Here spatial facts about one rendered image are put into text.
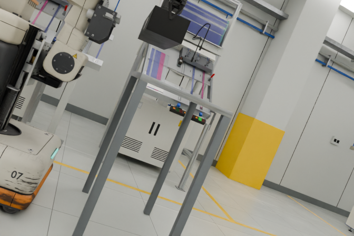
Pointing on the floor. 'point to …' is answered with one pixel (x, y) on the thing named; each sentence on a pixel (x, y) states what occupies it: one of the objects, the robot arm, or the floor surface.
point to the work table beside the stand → (208, 156)
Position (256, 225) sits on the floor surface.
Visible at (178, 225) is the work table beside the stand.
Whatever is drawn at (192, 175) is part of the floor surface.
